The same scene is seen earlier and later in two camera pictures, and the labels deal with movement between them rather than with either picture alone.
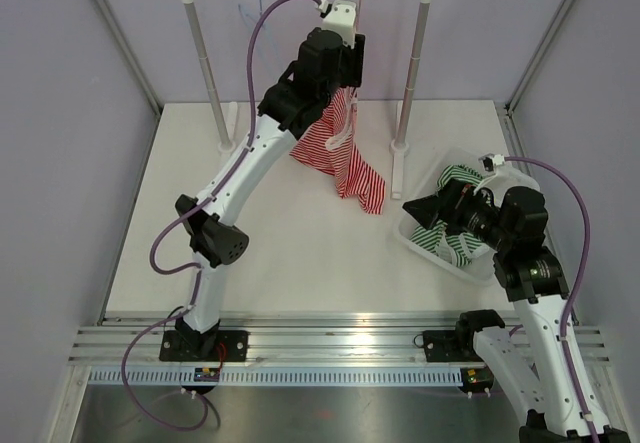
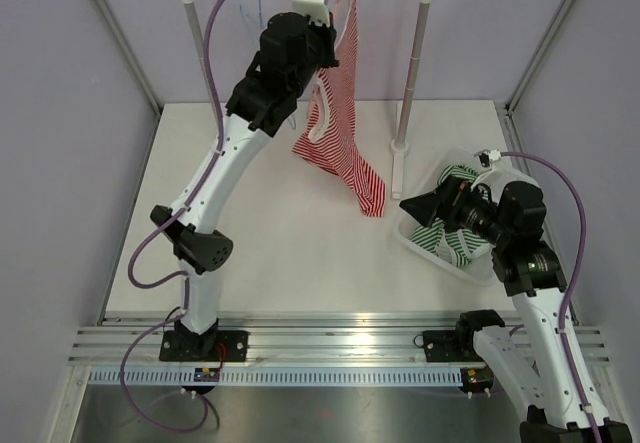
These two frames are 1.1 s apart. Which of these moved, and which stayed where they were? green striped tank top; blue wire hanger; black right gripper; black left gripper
Moved: black left gripper
Stayed: green striped tank top; blue wire hanger; black right gripper
